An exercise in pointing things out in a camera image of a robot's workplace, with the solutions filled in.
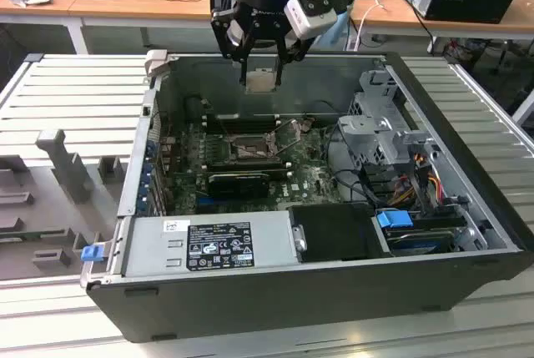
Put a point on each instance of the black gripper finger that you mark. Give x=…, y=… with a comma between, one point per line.
x=292, y=51
x=233, y=43

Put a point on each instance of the silver square CPU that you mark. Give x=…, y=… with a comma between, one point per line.
x=260, y=82

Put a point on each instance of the CPU socket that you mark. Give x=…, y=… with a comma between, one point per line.
x=250, y=147

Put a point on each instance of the black RAM stick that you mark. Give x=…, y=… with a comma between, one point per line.
x=250, y=171
x=246, y=119

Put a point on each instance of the wooden desk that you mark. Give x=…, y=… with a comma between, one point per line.
x=146, y=9

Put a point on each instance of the grey metal drive cage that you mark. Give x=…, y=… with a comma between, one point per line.
x=375, y=132

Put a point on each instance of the green motherboard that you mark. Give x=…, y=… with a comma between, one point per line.
x=308, y=174

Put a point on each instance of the black graphics card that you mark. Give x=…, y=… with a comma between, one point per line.
x=238, y=186

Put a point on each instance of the black plastic shroud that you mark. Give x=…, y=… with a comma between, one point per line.
x=334, y=233

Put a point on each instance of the blue disk carrier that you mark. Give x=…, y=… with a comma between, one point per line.
x=394, y=220

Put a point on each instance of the grey power supply unit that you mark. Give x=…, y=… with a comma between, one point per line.
x=146, y=245

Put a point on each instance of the hard disk drive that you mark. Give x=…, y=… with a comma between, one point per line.
x=417, y=243

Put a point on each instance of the grey parts rack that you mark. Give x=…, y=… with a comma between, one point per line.
x=41, y=208

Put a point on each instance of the blue case latch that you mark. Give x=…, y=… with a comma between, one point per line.
x=92, y=253

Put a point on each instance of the black open PC case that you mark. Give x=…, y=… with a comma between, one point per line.
x=250, y=308

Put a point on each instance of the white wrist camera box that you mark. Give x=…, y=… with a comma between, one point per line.
x=310, y=16

